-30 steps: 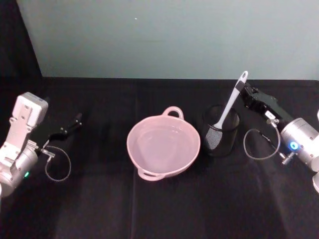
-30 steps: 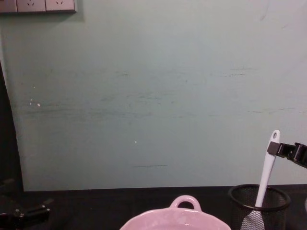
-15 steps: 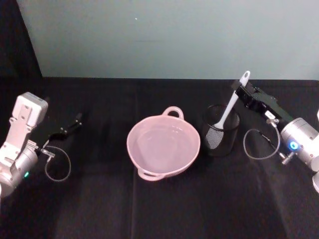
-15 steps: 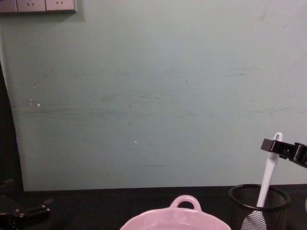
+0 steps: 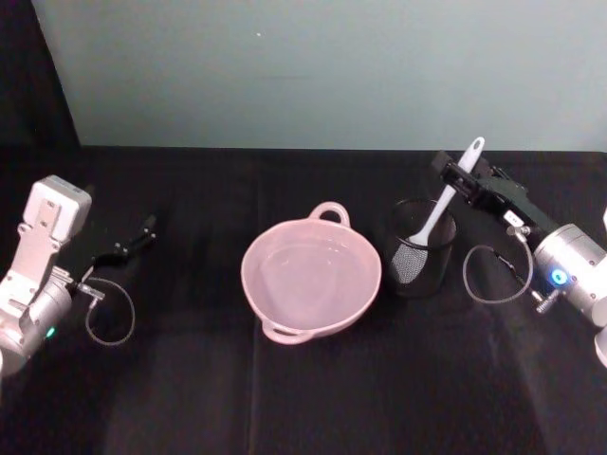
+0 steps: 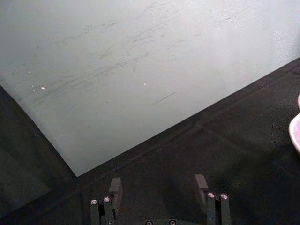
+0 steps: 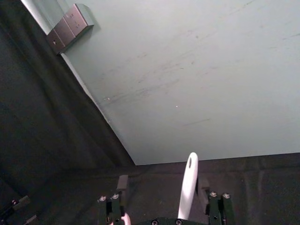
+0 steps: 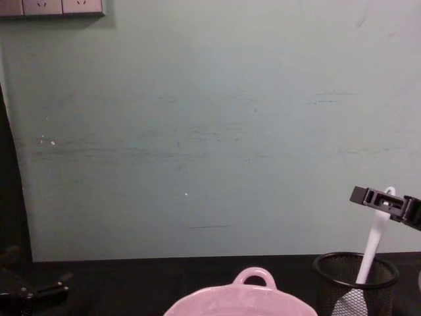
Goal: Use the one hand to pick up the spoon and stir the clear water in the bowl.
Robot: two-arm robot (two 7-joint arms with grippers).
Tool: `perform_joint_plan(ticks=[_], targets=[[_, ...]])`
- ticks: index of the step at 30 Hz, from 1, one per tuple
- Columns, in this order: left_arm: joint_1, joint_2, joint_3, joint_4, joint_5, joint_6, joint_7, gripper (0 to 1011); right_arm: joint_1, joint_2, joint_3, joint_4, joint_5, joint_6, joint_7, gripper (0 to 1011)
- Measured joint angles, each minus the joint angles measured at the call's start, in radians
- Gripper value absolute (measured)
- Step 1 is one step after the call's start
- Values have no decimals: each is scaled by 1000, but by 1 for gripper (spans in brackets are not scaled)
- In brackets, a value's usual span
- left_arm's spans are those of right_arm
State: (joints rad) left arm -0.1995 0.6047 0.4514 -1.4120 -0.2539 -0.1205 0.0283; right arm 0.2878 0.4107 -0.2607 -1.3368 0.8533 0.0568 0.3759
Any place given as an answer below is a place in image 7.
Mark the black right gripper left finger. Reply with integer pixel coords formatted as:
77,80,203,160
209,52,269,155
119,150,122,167
97,174,129,225

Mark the black table cloth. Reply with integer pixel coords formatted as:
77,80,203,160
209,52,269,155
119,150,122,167
0,0,300,225

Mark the grey metal wall box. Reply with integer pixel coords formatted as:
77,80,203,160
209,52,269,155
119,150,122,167
45,3,95,56

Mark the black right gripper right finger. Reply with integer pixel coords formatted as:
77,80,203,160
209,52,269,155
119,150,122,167
198,180,234,225

